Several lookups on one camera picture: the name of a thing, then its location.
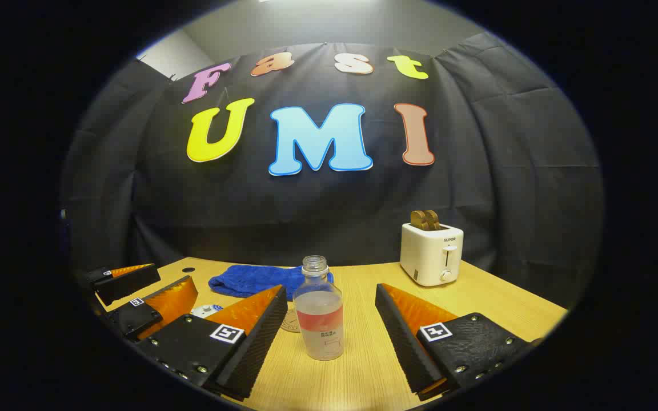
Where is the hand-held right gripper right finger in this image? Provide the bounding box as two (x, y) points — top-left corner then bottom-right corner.
(375, 283), (536, 401)

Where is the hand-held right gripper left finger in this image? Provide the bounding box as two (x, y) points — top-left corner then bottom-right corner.
(135, 284), (289, 402)

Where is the round brown coaster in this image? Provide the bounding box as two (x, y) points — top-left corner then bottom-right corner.
(280, 303), (307, 333)

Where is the clear plastic water bottle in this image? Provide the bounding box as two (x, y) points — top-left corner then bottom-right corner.
(293, 255), (344, 361)

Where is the blue towel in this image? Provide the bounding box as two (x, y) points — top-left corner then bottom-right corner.
(208, 264), (334, 302)

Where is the white toaster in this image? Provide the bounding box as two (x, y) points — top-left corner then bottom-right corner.
(400, 222), (465, 287)

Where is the black backdrop cloth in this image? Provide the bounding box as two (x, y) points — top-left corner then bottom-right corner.
(61, 31), (604, 309)

